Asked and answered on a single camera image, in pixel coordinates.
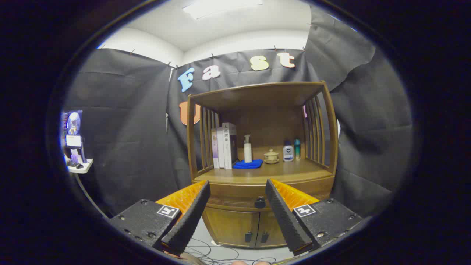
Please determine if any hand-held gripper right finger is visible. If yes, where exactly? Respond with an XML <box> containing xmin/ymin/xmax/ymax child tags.
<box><xmin>265</xmin><ymin>179</ymin><xmax>365</xmax><ymax>257</ymax></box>

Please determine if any black cable tangle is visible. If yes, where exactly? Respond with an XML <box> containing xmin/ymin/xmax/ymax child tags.
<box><xmin>184</xmin><ymin>237</ymin><xmax>276</xmax><ymax>265</ymax></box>

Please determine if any wooden drawer with black knob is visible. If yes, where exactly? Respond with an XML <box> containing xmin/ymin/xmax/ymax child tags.
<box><xmin>202</xmin><ymin>180</ymin><xmax>333</xmax><ymax>213</ymax></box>

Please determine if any wooden countertop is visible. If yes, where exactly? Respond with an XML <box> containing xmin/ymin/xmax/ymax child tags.
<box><xmin>194</xmin><ymin>145</ymin><xmax>333</xmax><ymax>185</ymax></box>

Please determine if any thin white book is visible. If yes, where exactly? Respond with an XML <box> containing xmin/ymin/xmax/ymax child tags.
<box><xmin>216</xmin><ymin>127</ymin><xmax>226</xmax><ymax>169</ymax></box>

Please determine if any purple spine book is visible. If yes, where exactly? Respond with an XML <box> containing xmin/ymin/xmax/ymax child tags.
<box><xmin>211</xmin><ymin>128</ymin><xmax>220</xmax><ymax>169</ymax></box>

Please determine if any wooden cabinet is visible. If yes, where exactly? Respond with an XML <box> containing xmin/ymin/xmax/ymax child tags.
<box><xmin>187</xmin><ymin>81</ymin><xmax>339</xmax><ymax>249</ymax></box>

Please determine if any beige lidded ceramic teacup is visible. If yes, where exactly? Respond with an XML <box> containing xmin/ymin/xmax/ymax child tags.
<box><xmin>263</xmin><ymin>149</ymin><xmax>280</xmax><ymax>164</ymax></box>

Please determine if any white and black book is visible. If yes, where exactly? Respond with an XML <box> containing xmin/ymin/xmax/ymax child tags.
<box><xmin>222</xmin><ymin>122</ymin><xmax>238</xmax><ymax>170</ymax></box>

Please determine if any white side table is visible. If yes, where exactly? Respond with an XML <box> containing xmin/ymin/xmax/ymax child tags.
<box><xmin>64</xmin><ymin>156</ymin><xmax>108</xmax><ymax>218</ymax></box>

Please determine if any white pump bottle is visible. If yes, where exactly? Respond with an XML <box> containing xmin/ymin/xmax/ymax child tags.
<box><xmin>244</xmin><ymin>134</ymin><xmax>253</xmax><ymax>163</ymax></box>

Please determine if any black backdrop cloth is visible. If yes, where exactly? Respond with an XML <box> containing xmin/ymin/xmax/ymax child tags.
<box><xmin>61</xmin><ymin>6</ymin><xmax>414</xmax><ymax>218</ymax></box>

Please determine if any wooden cabinet door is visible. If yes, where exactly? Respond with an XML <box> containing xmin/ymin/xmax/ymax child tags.
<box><xmin>202</xmin><ymin>207</ymin><xmax>260</xmax><ymax>248</ymax></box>
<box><xmin>257</xmin><ymin>211</ymin><xmax>288</xmax><ymax>248</ymax></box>

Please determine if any folded blue cloth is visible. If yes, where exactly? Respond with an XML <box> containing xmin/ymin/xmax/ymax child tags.
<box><xmin>233</xmin><ymin>159</ymin><xmax>263</xmax><ymax>169</ymax></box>

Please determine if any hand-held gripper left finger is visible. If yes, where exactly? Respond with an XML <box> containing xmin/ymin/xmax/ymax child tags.
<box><xmin>104</xmin><ymin>180</ymin><xmax>211</xmax><ymax>256</ymax></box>

